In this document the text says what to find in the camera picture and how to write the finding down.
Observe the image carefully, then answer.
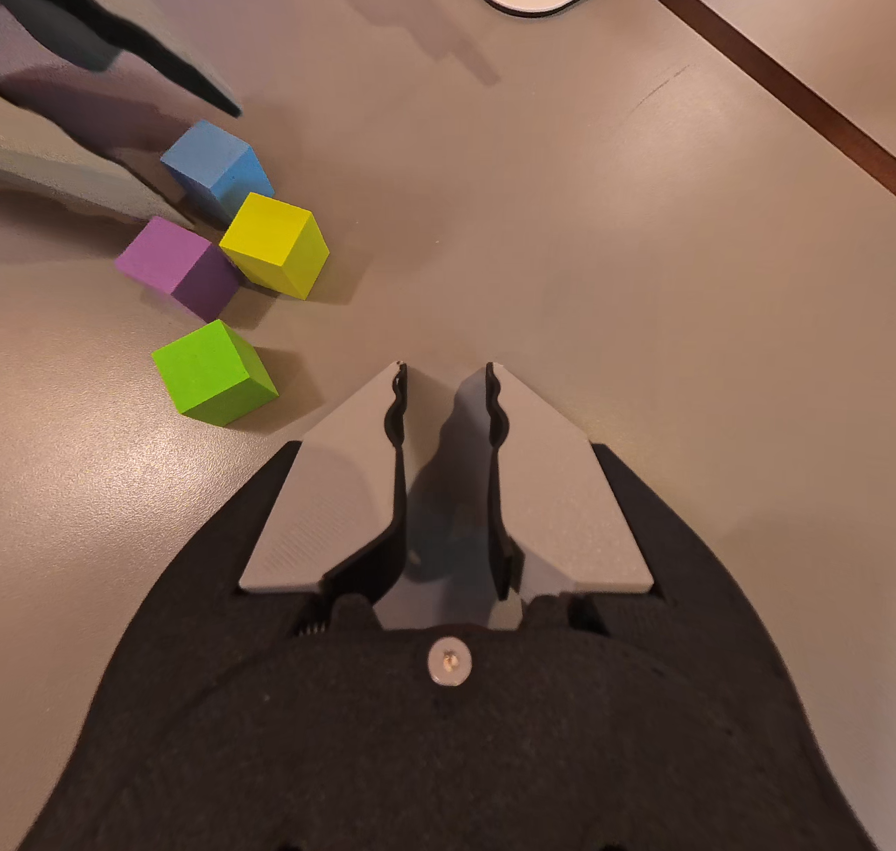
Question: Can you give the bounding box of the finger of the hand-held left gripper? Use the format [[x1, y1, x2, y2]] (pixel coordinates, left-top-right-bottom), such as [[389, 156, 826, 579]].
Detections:
[[0, 98, 197, 231], [0, 0, 244, 119]]

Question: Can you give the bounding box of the light blue foam cube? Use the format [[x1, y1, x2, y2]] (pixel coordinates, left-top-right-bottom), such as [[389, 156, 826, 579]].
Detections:
[[160, 120, 276, 225]]

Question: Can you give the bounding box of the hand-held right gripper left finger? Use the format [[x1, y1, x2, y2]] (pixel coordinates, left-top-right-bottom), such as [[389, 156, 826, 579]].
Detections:
[[238, 361, 410, 607]]

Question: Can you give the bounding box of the purple foam cube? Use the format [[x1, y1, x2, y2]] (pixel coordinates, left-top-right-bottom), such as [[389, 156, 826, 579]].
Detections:
[[115, 216, 242, 323]]

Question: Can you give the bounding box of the green foam cube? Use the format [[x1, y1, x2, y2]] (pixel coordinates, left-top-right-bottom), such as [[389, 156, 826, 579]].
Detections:
[[151, 319, 280, 427]]

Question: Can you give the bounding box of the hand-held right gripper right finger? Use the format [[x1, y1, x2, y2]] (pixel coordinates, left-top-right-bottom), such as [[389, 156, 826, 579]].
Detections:
[[485, 363, 656, 610]]

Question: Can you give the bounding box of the yellow foam cube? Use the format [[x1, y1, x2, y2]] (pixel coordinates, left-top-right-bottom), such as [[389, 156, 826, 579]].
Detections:
[[218, 192, 330, 301]]

